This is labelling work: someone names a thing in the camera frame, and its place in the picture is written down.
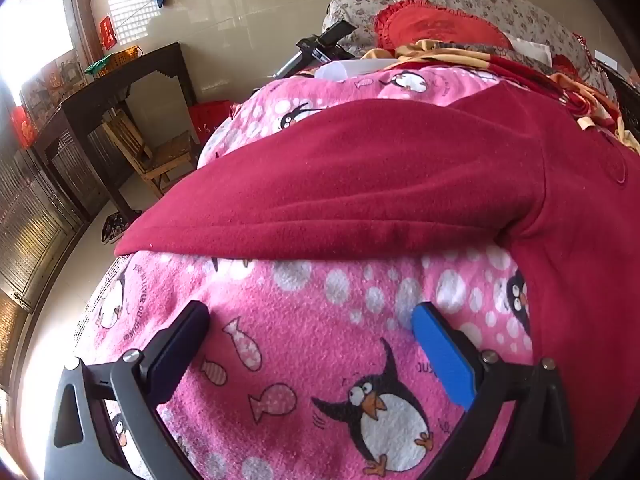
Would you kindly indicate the red wall poster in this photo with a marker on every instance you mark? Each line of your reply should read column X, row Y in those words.
column 107, row 32

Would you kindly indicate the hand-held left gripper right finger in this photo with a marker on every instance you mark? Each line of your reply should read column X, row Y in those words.
column 445, row 360

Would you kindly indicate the floral pillow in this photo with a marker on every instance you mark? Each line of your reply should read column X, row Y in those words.
column 500, row 5

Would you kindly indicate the yellow basket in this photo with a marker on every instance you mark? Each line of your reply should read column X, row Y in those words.
column 125, row 57

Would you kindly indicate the pink penguin print blanket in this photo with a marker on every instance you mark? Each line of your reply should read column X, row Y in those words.
column 310, row 340

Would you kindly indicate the wooden chair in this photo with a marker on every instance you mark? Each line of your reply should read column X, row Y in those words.
column 170, row 152

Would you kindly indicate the white plastic container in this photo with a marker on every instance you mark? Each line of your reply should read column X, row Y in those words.
column 345, row 69

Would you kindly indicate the green plastic item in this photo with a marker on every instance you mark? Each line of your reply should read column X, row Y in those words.
column 97, row 66

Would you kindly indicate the dark red garment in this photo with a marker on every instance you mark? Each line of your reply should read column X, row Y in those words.
column 350, row 185

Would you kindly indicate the pair of patterned slippers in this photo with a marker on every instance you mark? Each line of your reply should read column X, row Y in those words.
column 115, row 227

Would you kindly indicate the dark wooden table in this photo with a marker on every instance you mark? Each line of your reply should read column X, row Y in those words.
column 100, row 95

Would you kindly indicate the yellow and red patterned blanket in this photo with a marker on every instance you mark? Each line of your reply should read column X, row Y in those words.
column 505, row 62

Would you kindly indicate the red plastic basket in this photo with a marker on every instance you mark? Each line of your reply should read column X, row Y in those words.
column 210, row 117

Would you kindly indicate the black tripod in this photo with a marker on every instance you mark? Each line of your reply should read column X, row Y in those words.
column 312, row 50

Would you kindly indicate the dark wooden cabinet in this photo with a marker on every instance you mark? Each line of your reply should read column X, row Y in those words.
column 30, row 220

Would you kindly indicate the floral quilt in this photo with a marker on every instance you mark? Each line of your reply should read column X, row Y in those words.
column 350, row 12

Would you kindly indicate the white paper sheet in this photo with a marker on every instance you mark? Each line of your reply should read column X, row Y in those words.
column 532, row 50

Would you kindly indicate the red ruffled cushion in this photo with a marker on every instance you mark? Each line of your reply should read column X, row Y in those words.
column 440, row 25

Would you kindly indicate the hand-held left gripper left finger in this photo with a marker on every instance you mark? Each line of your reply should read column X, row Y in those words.
column 176, row 355

